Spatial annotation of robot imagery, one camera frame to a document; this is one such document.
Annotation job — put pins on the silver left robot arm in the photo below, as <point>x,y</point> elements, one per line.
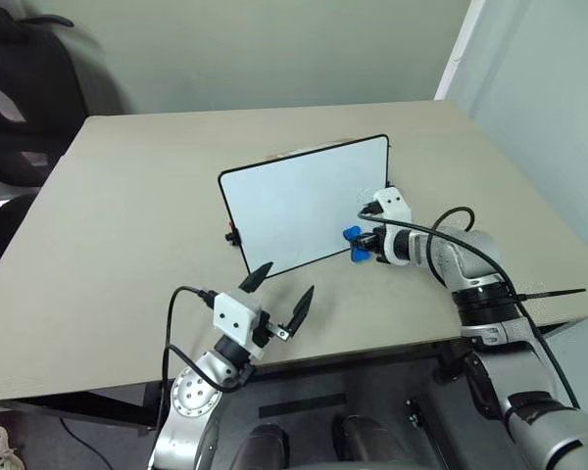
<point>196,396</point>

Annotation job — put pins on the white wall corner trim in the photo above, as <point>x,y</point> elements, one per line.
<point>458,49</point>

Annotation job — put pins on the black office chair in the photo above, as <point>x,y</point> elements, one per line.
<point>29,73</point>

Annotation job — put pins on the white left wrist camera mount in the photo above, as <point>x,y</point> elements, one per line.
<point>232,315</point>

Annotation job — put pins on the white whiteboard with black frame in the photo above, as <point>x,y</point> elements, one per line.
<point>294,215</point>

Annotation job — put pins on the dark rounded shape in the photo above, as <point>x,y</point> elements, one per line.
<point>365,440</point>
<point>262,448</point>

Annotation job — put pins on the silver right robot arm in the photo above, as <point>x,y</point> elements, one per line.
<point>470,257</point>

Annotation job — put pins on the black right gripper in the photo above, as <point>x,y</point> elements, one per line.
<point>378,247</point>

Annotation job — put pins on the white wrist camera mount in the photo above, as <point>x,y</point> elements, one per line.
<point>232,315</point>
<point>396,203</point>

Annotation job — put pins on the small black red board clip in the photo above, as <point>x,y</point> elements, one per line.
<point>232,234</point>

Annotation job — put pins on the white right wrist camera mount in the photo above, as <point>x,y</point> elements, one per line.
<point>396,203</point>

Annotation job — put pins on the blue whiteboard eraser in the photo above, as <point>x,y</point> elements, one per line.
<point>358,255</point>

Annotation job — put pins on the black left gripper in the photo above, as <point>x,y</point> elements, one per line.
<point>269,329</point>

